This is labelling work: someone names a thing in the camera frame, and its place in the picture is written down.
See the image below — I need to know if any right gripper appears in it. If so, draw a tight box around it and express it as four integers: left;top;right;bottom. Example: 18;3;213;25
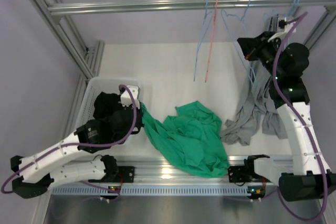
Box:
236;31;284;80

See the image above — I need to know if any light blue wire hanger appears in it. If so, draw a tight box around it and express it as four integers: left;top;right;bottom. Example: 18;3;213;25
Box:
193;0;214;82

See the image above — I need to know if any pink wire hanger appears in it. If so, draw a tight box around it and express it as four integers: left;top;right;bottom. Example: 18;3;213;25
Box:
205;0;218;83

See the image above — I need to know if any green tank top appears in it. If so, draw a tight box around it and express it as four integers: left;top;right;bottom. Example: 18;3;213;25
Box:
142;101;230;178

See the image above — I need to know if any black tank top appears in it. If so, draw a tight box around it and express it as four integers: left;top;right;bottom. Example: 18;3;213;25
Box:
93;92;123;121

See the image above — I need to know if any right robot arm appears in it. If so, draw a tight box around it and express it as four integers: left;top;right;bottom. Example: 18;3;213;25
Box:
244;42;335;202

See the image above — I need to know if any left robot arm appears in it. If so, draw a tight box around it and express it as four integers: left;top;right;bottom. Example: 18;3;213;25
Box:
10;102;144;199

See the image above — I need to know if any blue hanger under grey top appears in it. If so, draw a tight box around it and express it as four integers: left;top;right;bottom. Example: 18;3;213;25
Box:
263;9;281;30

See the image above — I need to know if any grey tank top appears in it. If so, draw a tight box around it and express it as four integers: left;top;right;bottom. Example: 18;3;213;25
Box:
220;61;287;146

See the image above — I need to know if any white plastic basket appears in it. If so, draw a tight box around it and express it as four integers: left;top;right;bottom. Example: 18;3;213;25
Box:
76;77;144;146

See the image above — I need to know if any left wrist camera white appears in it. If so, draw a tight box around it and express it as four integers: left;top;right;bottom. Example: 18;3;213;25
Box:
119;85;140;108

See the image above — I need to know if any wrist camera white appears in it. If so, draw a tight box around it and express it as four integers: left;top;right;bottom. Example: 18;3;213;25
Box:
268;17;297;42
119;85;140;108

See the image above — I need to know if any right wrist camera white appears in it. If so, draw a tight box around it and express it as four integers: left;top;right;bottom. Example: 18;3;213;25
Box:
268;17;297;42

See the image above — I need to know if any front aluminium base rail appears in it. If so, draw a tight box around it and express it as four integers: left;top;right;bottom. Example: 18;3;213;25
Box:
31;152;319;188

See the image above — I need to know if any grey slotted cable duct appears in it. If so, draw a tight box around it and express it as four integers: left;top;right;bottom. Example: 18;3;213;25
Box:
51;185;264;196

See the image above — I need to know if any right aluminium frame strut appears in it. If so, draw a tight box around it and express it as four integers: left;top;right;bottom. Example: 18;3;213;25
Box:
267;0;336;51

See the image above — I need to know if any aluminium frame strut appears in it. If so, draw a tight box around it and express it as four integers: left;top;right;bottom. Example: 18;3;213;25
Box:
267;0;336;51
29;0;105;80

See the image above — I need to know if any aluminium hanging rail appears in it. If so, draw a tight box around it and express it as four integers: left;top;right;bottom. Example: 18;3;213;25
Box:
47;0;336;16

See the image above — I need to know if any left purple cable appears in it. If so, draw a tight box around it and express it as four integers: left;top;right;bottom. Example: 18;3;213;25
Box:
1;84;140;201

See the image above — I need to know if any purple cable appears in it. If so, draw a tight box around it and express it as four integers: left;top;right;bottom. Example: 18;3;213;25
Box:
271;11;329;221
1;84;140;201

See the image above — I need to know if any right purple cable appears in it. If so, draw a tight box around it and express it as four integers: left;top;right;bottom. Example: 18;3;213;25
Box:
271;11;329;221

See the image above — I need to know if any left aluminium frame strut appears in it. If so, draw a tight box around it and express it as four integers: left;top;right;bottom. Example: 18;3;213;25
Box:
29;0;105;80

